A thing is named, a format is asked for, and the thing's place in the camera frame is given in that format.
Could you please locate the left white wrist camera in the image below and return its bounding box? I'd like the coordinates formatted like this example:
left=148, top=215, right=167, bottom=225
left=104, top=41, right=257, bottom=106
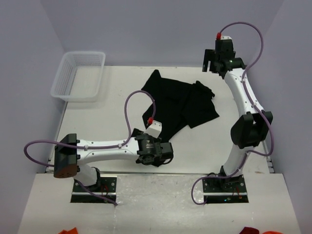
left=144, top=120, right=162, bottom=138

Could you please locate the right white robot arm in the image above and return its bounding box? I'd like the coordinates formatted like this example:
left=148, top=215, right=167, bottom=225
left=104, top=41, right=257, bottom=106
left=202, top=35, right=273, bottom=192

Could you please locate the orange cloth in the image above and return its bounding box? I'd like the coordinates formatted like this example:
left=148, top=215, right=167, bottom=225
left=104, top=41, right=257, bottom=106
left=262, top=231, right=283, bottom=234
left=59, top=228, right=78, bottom=234

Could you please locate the orange cloth bottom left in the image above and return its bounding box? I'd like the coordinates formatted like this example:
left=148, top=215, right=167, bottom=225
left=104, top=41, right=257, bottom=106
left=59, top=228, right=78, bottom=234

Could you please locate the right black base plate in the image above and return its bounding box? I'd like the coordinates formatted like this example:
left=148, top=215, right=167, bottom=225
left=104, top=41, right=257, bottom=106
left=202, top=175, right=249, bottom=204

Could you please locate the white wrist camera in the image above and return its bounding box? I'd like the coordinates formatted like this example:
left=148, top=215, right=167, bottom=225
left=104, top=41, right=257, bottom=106
left=220, top=36, right=232, bottom=40
left=144, top=120, right=162, bottom=138

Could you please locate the black t shirt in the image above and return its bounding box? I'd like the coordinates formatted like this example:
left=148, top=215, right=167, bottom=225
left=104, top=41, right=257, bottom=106
left=142, top=70, right=219, bottom=142

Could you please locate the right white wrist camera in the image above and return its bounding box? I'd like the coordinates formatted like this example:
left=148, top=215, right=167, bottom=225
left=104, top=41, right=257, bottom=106
left=220, top=36, right=232, bottom=40

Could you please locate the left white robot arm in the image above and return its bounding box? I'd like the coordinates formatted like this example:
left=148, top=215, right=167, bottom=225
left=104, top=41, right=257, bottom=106
left=54, top=132, right=174, bottom=192

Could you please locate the white plastic basket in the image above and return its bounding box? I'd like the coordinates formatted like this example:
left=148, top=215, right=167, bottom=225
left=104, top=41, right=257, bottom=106
left=50, top=51, right=106, bottom=102

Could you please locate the dark red cloth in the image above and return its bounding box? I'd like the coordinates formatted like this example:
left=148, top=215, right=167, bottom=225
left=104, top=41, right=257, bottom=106
left=239, top=227, right=260, bottom=234

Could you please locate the orange cloth bottom right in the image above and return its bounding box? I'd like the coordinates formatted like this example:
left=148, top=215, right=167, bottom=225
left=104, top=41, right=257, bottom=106
left=262, top=231, right=283, bottom=234

